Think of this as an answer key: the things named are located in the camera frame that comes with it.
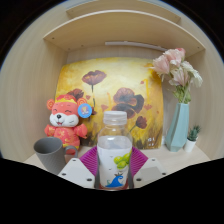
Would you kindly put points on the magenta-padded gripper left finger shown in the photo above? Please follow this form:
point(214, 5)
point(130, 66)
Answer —
point(75, 171)

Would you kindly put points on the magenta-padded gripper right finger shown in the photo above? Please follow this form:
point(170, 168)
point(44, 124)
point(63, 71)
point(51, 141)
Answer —
point(150, 170)

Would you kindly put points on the clear plastic drink bottle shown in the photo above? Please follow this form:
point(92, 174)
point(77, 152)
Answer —
point(114, 150)

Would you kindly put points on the grey ribbed mug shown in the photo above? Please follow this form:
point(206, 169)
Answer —
point(50, 155)

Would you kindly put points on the teal faceted vase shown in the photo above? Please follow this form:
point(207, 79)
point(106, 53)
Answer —
point(177, 128)

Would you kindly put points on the small potted succulent plant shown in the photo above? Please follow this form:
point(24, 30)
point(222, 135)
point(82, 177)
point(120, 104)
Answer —
point(191, 140)

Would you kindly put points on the red plush bear toy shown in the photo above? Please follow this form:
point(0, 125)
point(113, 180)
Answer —
point(65, 120)

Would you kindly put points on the yellow poppy flower painting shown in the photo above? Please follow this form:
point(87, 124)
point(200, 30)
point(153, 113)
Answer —
point(133, 86)

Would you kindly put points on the pink and white flower bouquet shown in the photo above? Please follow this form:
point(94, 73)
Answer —
point(175, 65)

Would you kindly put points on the white light bar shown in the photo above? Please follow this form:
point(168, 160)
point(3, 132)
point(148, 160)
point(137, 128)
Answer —
point(136, 45)

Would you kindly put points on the light wood shelf unit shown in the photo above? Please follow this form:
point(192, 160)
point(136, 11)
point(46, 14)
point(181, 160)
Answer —
point(116, 28)

